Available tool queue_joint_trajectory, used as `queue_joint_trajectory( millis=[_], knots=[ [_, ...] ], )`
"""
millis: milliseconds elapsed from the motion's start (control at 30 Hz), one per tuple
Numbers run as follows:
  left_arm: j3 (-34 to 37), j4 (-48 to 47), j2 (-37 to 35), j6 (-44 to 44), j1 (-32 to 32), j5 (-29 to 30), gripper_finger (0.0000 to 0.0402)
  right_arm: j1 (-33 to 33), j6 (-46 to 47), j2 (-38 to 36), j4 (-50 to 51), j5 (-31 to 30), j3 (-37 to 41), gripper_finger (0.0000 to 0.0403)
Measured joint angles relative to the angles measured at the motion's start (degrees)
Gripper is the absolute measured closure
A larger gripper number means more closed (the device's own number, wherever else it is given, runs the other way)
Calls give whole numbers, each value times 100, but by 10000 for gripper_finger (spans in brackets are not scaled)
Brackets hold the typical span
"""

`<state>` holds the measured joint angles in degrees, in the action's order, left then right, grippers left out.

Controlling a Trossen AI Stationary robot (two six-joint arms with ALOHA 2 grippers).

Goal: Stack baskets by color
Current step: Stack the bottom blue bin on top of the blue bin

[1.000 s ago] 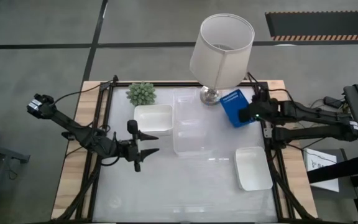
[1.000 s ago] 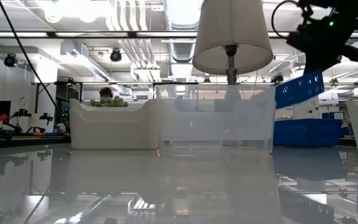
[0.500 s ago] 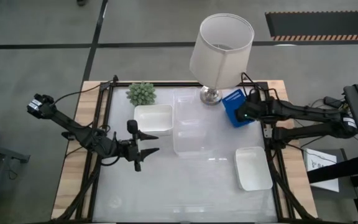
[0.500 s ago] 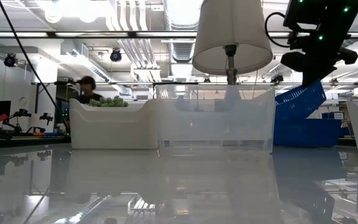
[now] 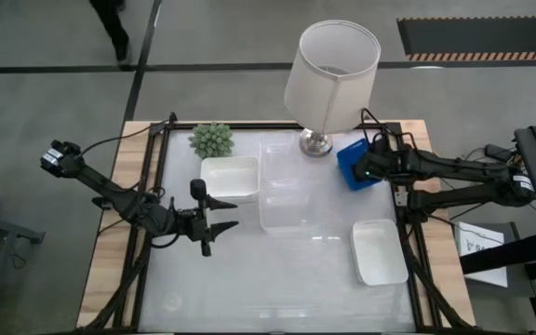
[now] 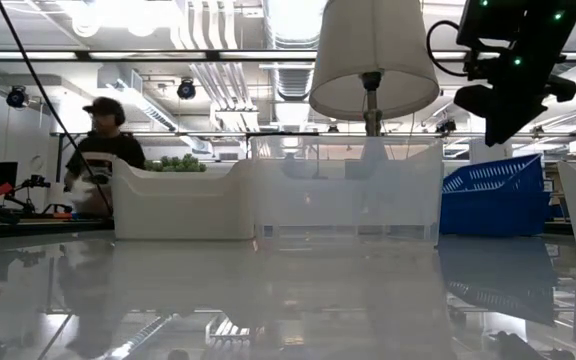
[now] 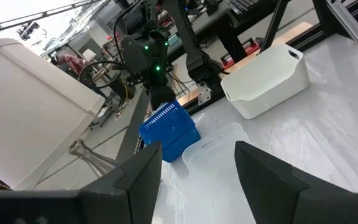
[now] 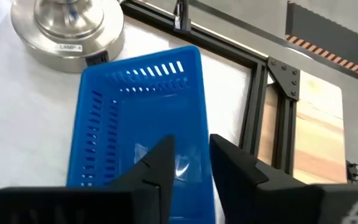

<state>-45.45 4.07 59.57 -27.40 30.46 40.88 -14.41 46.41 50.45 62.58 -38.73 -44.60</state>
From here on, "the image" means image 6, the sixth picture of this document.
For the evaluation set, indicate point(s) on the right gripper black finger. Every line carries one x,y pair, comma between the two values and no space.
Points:
503,130

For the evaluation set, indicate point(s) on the clear plastic basket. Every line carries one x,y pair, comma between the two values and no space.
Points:
348,200
348,236

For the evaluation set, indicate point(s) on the black background robot arm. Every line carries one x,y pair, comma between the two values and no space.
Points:
35,181

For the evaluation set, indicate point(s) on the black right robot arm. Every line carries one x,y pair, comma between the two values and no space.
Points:
518,25

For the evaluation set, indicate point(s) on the white cylindrical column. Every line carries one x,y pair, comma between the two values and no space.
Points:
478,152

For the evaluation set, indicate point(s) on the black ceiling track light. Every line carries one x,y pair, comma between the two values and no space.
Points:
445,126

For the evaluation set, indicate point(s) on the table lamp white shade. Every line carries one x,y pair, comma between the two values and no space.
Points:
373,50

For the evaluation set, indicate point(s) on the green potted artificial plant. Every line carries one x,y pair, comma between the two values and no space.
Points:
178,163

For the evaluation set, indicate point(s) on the person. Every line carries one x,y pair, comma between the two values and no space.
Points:
108,150

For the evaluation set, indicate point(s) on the wooden workbench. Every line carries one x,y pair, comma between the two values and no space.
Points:
28,227

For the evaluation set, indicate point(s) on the thin black frame bar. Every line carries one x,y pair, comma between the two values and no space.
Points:
193,134

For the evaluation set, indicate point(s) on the black ceiling camera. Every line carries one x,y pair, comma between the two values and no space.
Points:
17,97
186,90

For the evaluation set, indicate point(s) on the black overhead frame bar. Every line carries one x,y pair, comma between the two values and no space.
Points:
168,55

